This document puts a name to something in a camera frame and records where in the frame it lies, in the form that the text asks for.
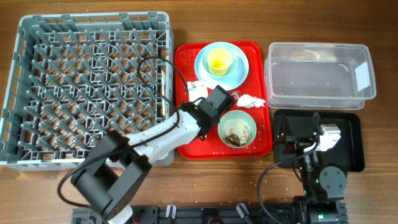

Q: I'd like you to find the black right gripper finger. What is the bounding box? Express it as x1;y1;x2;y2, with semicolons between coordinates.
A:
312;112;324;134
277;113;288;140

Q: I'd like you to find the red snack wrapper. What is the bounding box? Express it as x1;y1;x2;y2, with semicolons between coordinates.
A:
231;90;241;101

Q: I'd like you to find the white tissue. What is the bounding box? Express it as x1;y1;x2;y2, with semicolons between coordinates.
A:
236;94;266;108

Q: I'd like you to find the white plastic spoon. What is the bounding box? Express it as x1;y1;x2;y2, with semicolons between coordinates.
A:
160;70;166;117

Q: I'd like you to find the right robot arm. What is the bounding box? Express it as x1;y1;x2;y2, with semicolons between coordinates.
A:
275;112;346;223

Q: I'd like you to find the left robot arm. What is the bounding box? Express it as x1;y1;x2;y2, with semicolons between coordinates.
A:
71;86;235;223

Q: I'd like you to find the grey dishwasher rack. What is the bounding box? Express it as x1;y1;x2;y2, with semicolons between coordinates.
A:
1;11;174;171

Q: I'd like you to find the black tray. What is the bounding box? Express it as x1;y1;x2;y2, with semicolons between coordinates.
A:
273;110;365;172

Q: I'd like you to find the green bowl with leftovers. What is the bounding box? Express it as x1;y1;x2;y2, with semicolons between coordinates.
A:
217;110;257;148

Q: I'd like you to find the light blue plate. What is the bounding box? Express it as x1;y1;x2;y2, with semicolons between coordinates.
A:
194;42;249;91

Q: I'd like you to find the clear plastic bin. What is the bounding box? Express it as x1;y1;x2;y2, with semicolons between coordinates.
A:
264;42;377;110

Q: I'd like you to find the red plastic tray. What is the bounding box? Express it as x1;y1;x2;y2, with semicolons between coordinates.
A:
174;40;272;159

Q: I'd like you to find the yellow plastic cup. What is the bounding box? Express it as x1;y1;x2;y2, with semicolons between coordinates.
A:
207;48;233;77

